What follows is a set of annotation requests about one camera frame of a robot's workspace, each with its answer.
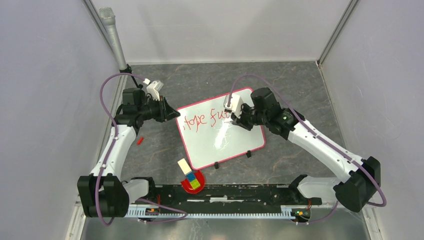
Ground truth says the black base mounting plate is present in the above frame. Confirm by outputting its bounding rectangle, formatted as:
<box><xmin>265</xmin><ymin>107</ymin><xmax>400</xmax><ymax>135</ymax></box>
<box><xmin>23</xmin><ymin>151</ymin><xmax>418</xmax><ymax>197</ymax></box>
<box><xmin>144</xmin><ymin>184</ymin><xmax>323</xmax><ymax>214</ymax></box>

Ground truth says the blue toy brick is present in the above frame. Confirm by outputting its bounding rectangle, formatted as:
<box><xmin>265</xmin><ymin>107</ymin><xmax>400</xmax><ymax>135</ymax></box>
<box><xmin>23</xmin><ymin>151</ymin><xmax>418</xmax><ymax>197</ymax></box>
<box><xmin>185</xmin><ymin>171</ymin><xmax>197</xmax><ymax>182</ymax></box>

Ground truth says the red curved toy base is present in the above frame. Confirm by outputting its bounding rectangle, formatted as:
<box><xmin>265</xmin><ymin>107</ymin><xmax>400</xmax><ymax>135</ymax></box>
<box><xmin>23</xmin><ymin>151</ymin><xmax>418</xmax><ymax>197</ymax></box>
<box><xmin>180</xmin><ymin>169</ymin><xmax>206</xmax><ymax>194</ymax></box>

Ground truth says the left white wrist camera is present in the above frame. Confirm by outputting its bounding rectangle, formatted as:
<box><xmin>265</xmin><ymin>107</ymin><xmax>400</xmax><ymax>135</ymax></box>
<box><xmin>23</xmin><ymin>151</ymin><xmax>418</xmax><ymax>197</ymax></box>
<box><xmin>143</xmin><ymin>78</ymin><xmax>164</xmax><ymax>101</ymax></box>

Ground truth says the white toy brick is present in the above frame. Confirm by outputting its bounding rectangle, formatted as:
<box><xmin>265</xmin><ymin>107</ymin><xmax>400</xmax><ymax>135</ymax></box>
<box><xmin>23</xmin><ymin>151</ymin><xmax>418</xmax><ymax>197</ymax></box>
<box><xmin>177</xmin><ymin>158</ymin><xmax>192</xmax><ymax>176</ymax></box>

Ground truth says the silver microphone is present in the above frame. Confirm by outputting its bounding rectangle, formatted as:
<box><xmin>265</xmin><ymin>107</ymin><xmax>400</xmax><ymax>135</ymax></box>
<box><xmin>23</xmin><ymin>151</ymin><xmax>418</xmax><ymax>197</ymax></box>
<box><xmin>99</xmin><ymin>7</ymin><xmax>128</xmax><ymax>71</ymax></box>

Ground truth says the purple cable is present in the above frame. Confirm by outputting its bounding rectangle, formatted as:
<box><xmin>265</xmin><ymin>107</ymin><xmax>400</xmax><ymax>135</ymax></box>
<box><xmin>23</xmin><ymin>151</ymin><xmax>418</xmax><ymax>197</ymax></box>
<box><xmin>95</xmin><ymin>72</ymin><xmax>188</xmax><ymax>227</ymax></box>
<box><xmin>225</xmin><ymin>74</ymin><xmax>388</xmax><ymax>225</ymax></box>

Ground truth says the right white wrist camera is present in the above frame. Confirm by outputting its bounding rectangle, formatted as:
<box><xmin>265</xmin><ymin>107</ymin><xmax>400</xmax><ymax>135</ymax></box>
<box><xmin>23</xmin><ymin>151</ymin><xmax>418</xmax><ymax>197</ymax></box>
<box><xmin>223</xmin><ymin>93</ymin><xmax>244</xmax><ymax>119</ymax></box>

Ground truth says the green toy brick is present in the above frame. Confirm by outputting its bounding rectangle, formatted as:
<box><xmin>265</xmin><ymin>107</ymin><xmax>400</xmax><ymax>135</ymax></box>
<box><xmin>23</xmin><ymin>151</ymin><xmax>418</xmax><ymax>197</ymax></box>
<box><xmin>189</xmin><ymin>179</ymin><xmax>201</xmax><ymax>190</ymax></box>

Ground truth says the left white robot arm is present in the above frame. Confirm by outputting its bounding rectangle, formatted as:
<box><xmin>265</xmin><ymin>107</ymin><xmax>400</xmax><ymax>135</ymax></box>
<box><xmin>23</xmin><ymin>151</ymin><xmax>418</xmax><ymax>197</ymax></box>
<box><xmin>77</xmin><ymin>87</ymin><xmax>181</xmax><ymax>218</ymax></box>

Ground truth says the pink framed whiteboard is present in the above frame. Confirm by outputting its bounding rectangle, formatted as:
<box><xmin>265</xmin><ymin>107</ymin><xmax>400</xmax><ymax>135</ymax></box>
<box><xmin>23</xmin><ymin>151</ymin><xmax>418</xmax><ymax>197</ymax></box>
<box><xmin>176</xmin><ymin>93</ymin><xmax>266</xmax><ymax>170</ymax></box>

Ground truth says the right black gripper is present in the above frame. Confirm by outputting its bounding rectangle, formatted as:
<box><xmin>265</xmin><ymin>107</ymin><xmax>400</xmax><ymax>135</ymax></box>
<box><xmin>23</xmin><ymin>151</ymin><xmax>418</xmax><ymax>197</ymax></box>
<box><xmin>230</xmin><ymin>103</ymin><xmax>268</xmax><ymax>132</ymax></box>

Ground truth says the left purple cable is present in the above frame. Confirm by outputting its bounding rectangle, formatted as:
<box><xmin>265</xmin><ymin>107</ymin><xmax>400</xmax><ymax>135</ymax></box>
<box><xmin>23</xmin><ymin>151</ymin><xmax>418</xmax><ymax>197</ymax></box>
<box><xmin>95</xmin><ymin>72</ymin><xmax>188</xmax><ymax>227</ymax></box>

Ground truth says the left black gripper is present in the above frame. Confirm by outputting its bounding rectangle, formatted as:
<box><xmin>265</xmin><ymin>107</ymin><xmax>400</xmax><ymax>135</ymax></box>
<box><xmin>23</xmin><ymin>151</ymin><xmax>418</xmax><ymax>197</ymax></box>
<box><xmin>137</xmin><ymin>95</ymin><xmax>181</xmax><ymax>123</ymax></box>

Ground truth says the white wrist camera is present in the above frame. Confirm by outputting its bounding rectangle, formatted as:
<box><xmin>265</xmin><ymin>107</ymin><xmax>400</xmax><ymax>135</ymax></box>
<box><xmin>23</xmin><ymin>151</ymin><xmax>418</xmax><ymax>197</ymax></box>
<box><xmin>143</xmin><ymin>78</ymin><xmax>164</xmax><ymax>101</ymax></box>
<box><xmin>223</xmin><ymin>93</ymin><xmax>244</xmax><ymax>119</ymax></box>

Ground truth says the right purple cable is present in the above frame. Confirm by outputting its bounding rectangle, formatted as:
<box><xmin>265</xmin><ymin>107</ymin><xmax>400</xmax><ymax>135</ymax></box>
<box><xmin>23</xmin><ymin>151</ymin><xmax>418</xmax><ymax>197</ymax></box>
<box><xmin>225</xmin><ymin>74</ymin><xmax>388</xmax><ymax>225</ymax></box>

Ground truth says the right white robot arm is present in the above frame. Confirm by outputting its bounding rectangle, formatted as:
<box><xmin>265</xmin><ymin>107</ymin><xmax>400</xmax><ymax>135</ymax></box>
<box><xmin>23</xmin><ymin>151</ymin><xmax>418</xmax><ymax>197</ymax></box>
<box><xmin>223</xmin><ymin>87</ymin><xmax>382</xmax><ymax>213</ymax></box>

